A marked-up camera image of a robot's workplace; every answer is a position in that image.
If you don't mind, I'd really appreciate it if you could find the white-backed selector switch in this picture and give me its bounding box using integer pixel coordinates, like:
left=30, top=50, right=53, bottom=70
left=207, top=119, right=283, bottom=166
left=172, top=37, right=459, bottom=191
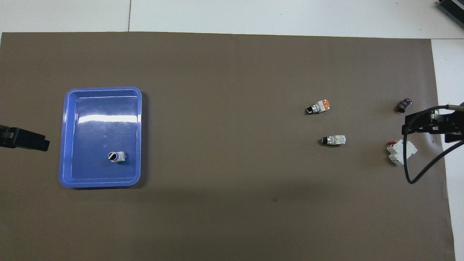
left=321, top=134, right=347, bottom=146

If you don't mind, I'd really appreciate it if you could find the grey ridged metal device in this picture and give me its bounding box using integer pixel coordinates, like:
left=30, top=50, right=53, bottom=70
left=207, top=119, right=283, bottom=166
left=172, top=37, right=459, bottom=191
left=436, top=0, right=464, bottom=18

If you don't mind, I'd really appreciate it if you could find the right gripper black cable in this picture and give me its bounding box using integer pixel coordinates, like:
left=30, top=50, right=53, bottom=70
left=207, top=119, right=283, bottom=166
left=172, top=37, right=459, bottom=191
left=403, top=104, right=464, bottom=185

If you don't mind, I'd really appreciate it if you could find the selector switch orange contact block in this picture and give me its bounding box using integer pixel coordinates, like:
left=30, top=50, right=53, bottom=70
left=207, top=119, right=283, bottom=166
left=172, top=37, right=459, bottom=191
left=305, top=100, right=332, bottom=115

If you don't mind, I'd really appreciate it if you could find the blue plastic tray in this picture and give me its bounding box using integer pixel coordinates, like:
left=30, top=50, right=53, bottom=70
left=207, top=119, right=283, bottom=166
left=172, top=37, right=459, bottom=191
left=59, top=86, right=142, bottom=189

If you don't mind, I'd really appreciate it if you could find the white circuit breaker red lever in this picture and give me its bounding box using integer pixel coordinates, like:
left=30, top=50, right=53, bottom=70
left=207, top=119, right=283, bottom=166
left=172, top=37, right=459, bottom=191
left=386, top=140, right=418, bottom=166

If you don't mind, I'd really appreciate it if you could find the brown table mat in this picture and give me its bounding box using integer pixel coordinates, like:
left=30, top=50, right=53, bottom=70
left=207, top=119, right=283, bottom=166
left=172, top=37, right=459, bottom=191
left=0, top=32, right=456, bottom=261

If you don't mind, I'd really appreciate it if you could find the small dark brown component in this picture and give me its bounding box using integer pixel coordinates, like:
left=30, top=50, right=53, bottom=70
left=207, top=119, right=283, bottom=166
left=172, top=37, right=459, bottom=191
left=396, top=98, right=413, bottom=113

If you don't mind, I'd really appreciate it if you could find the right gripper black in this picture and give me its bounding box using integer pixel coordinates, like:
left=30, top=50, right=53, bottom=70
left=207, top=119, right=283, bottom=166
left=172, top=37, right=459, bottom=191
left=401, top=108, right=464, bottom=143

